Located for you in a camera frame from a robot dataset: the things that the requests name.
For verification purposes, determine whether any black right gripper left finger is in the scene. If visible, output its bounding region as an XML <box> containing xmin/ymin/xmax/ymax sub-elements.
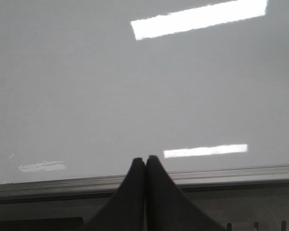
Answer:
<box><xmin>80</xmin><ymin>158</ymin><xmax>145</xmax><ymax>231</ymax></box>

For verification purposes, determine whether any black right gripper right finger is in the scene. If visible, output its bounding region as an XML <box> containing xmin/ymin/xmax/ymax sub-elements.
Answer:
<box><xmin>146</xmin><ymin>155</ymin><xmax>225</xmax><ymax>231</ymax></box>

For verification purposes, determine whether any white whiteboard with aluminium frame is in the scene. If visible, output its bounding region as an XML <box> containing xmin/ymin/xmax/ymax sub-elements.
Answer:
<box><xmin>0</xmin><ymin>0</ymin><xmax>289</xmax><ymax>204</ymax></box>

